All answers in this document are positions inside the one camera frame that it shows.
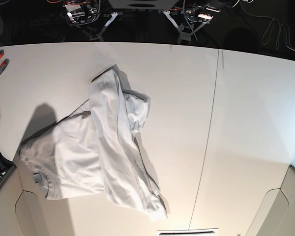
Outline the white t-shirt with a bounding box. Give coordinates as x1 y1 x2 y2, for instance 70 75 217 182
19 65 167 221

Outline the white vent grille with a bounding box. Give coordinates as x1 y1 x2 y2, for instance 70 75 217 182
156 228 219 236

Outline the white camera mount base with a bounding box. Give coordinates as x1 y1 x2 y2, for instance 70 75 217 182
108 0 178 10

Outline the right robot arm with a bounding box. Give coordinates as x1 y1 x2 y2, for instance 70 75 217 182
47 0 123 42

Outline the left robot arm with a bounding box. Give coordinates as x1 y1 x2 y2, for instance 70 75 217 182
160 0 226 45

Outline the white cable on floor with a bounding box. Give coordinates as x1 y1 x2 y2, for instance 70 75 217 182
236 0 295 53

